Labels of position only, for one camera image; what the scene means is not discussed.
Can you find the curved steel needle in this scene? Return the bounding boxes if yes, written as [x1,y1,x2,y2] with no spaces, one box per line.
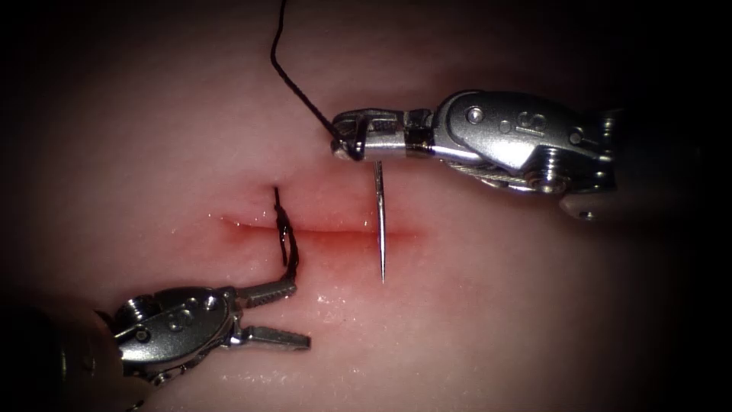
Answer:
[372,160,388,285]

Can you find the left arm needle driver jaw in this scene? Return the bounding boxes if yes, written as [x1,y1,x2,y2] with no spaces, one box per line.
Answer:
[230,324,313,352]
[234,276,299,311]

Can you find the left arm needle driver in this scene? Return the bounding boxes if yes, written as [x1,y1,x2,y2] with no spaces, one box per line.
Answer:
[94,285,242,386]

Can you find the black stitching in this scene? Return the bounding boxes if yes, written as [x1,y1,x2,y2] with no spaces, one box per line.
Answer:
[271,185,301,282]

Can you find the tissue pad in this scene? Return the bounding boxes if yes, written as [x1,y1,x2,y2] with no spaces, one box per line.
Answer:
[11,0,716,412]

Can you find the right arm needle driver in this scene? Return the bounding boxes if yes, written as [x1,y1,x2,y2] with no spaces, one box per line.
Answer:
[403,89,619,195]

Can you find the right arm needle driver jaw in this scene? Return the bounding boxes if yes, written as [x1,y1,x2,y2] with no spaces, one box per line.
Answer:
[331,108,408,137]
[329,134,409,163]

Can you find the black thread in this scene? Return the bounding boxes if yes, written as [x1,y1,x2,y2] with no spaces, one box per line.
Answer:
[269,0,345,145]

